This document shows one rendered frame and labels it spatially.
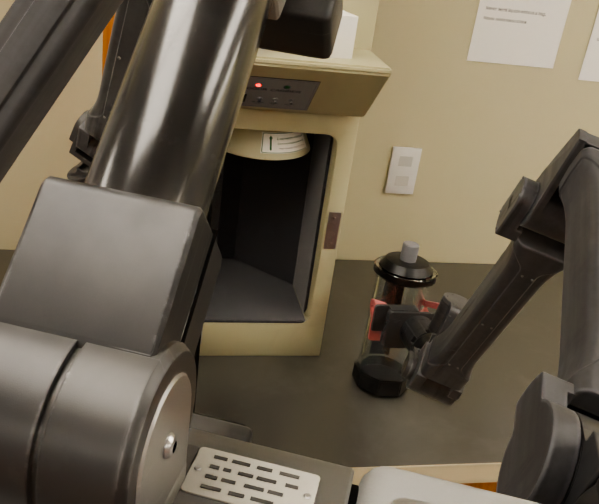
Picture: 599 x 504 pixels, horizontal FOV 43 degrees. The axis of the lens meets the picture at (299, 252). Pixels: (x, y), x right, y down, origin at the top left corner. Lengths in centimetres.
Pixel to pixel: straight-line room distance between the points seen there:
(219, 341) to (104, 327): 114
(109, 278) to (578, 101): 172
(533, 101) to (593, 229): 122
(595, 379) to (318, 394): 87
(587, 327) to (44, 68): 41
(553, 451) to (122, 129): 30
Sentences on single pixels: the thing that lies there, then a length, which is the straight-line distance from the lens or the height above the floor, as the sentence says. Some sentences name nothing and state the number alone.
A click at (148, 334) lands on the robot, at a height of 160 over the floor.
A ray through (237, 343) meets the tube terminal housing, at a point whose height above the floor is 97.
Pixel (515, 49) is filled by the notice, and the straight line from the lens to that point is 181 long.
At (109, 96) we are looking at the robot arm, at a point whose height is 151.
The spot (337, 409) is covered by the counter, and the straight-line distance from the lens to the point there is 133.
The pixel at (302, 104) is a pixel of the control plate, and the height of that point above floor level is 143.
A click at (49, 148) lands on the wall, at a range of 169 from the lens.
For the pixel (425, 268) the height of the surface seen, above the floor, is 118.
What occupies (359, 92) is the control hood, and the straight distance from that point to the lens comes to 116.
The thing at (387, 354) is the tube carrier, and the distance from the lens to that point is 133.
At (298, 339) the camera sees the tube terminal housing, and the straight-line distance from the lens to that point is 142.
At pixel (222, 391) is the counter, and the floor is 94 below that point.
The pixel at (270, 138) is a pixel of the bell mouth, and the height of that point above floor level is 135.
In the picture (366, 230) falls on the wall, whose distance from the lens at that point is 184.
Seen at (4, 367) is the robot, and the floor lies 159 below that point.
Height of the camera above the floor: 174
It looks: 26 degrees down
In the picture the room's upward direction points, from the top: 8 degrees clockwise
